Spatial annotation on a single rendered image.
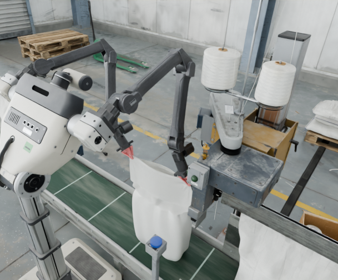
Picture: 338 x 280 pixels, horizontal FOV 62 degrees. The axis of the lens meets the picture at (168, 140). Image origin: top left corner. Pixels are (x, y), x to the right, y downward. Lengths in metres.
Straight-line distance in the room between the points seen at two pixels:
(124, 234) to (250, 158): 1.19
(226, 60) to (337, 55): 5.00
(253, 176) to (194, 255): 1.01
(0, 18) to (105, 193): 6.92
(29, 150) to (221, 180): 0.78
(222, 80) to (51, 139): 0.76
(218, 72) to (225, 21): 5.53
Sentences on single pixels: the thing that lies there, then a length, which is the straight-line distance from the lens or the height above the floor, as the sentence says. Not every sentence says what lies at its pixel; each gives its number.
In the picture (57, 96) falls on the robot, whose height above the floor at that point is 1.54.
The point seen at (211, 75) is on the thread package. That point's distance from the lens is 1.30.
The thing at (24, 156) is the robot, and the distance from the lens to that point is 1.28.
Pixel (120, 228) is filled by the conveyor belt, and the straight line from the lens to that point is 2.15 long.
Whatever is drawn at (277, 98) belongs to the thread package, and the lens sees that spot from 1.23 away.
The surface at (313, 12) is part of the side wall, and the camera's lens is 6.17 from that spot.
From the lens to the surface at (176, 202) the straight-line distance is 1.67.
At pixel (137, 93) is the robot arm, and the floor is 1.56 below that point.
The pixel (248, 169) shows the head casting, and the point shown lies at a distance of 1.17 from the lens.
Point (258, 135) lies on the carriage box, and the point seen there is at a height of 1.33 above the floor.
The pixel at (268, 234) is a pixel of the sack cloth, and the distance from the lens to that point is 1.45.
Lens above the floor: 2.04
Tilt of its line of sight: 33 degrees down
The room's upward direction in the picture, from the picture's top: 3 degrees clockwise
